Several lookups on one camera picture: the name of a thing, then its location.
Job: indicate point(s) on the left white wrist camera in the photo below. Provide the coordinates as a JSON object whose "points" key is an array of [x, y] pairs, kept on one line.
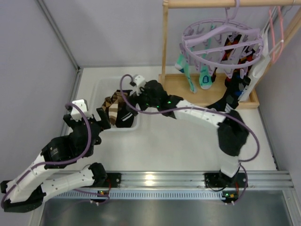
{"points": [[78, 109]]}

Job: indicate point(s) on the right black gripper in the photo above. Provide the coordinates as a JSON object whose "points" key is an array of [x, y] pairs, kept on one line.
{"points": [[134, 99]]}

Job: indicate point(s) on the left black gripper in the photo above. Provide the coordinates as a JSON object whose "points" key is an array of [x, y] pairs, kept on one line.
{"points": [[89, 121]]}

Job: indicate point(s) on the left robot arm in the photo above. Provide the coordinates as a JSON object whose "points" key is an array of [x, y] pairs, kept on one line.
{"points": [[34, 186]]}

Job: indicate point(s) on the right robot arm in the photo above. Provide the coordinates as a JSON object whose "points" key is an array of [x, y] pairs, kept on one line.
{"points": [[228, 128]]}

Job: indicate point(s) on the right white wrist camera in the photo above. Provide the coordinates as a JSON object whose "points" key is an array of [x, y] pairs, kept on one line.
{"points": [[138, 82]]}

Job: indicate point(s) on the aluminium mounting rail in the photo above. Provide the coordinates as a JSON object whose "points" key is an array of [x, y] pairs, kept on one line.
{"points": [[252, 179]]}

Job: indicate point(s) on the black grey blue sock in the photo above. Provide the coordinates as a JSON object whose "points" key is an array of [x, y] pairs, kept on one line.
{"points": [[232, 95]]}

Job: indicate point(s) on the wooden clothes rack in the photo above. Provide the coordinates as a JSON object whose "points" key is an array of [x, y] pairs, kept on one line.
{"points": [[173, 83]]}

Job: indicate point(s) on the slotted grey cable duct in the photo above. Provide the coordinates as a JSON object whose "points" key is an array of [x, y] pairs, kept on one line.
{"points": [[150, 195]]}

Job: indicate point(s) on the brown argyle sock in bin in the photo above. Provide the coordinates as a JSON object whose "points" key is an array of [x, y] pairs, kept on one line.
{"points": [[106, 104]]}

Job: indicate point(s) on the white tote bag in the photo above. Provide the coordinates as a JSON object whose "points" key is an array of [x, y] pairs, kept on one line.
{"points": [[257, 70]]}

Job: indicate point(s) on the argyle sock red yellow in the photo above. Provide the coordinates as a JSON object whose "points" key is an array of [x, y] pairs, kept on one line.
{"points": [[247, 56]]}

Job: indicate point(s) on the white plastic bin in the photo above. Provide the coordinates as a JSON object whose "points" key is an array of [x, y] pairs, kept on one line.
{"points": [[106, 87]]}

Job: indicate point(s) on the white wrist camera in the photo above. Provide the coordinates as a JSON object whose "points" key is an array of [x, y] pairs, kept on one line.
{"points": [[138, 82], [78, 109]]}

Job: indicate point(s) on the teal sock left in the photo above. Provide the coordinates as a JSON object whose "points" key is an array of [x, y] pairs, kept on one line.
{"points": [[182, 65]]}

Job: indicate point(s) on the teal sock with blue patch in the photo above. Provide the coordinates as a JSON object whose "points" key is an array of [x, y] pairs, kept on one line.
{"points": [[205, 80]]}

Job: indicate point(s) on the brown striped sock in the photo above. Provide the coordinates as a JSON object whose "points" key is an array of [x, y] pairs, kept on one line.
{"points": [[113, 109]]}

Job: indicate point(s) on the purple round clip hanger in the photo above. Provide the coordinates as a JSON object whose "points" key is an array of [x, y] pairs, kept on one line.
{"points": [[219, 43]]}

